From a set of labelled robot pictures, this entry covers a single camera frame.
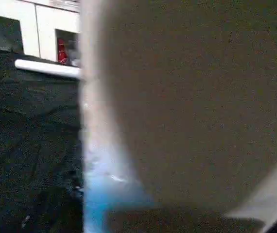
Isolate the white plastic table leg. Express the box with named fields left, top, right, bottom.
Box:
left=14, top=59, right=82, bottom=80
left=78, top=0, right=277, bottom=233

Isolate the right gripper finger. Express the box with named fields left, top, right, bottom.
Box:
left=39, top=165, right=86, bottom=233

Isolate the white glass-door cabinet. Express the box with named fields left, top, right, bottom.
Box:
left=0, top=0, right=82, bottom=66

